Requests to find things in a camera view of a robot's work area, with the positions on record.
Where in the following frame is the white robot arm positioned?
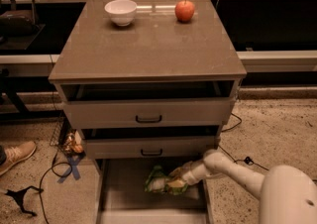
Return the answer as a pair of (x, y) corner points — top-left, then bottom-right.
(167, 150), (317, 224)

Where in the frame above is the grey drawer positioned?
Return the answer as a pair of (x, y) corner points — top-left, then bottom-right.
(59, 80), (238, 129)
(96, 157), (213, 224)
(82, 125), (219, 159)

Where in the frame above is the black floor cable left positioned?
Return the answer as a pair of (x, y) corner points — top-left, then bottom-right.
(38, 150), (74, 224)

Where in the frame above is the white ceramic bowl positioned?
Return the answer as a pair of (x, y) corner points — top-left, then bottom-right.
(104, 0), (137, 27)

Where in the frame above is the black bag on shelf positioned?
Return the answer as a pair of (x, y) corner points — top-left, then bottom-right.
(0, 10), (37, 37)

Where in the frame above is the black floor cable right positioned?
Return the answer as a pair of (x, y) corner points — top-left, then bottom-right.
(217, 112), (270, 172)

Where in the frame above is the middle grey drawer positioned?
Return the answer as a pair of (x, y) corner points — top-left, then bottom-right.
(82, 125), (219, 159)

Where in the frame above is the snack bag on floor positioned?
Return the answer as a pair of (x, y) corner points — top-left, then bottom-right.
(62, 133), (83, 155)

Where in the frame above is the tan shoe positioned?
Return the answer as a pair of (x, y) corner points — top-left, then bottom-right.
(0, 141), (37, 175)

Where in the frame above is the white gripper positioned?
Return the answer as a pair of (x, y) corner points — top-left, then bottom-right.
(167, 160), (209, 188)

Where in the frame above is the red apple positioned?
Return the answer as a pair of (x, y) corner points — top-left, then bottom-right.
(174, 0), (195, 23)

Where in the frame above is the bottom grey drawer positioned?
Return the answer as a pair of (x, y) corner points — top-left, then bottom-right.
(96, 157), (213, 224)

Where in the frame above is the black floor cable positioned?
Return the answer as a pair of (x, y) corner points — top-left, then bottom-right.
(217, 112), (270, 172)
(38, 150), (74, 224)

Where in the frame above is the top grey drawer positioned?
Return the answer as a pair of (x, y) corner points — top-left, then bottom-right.
(59, 80), (238, 129)

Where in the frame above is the green rice chip bag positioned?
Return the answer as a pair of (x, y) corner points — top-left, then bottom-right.
(145, 165), (188, 195)

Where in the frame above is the black metal bracket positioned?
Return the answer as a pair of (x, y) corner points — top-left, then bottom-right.
(4, 185), (43, 216)

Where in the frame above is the grey drawer cabinet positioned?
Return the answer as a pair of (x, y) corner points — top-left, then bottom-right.
(50, 0), (246, 213)

